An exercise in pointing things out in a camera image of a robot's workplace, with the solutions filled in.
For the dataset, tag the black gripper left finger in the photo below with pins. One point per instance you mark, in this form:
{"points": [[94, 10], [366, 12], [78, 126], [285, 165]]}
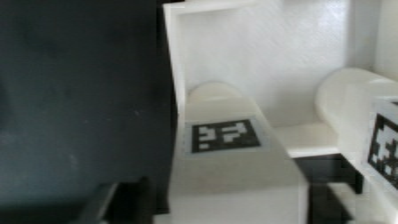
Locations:
{"points": [[121, 204]]}

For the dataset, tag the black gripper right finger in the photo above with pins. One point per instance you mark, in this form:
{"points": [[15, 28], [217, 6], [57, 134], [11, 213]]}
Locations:
{"points": [[327, 211]]}

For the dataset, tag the white chair leg with tag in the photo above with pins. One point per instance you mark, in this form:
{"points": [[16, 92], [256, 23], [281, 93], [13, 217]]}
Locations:
{"points": [[357, 108]]}

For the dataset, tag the white chair seat part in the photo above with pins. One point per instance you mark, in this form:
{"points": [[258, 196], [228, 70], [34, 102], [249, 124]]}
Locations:
{"points": [[281, 51]]}

